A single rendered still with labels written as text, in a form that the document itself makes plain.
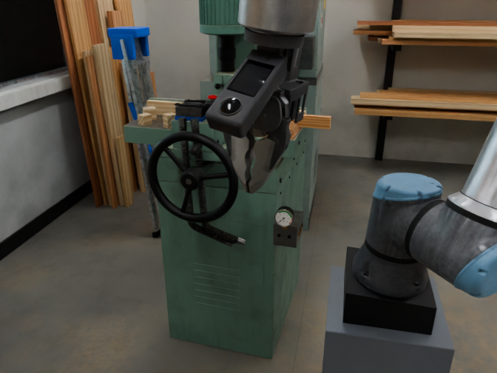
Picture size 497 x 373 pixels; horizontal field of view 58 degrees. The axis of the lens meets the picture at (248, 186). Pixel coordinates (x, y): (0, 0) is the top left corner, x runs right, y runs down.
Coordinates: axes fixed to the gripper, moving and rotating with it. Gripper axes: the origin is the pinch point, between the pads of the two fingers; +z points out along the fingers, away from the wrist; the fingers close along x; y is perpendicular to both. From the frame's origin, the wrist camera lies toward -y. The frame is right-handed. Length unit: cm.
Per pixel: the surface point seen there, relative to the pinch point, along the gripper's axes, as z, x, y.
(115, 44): 21, 144, 125
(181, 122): 20, 52, 56
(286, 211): 43, 18, 67
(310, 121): 20, 23, 89
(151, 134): 30, 69, 63
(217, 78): 11, 54, 79
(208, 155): 29, 43, 59
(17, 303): 127, 132, 45
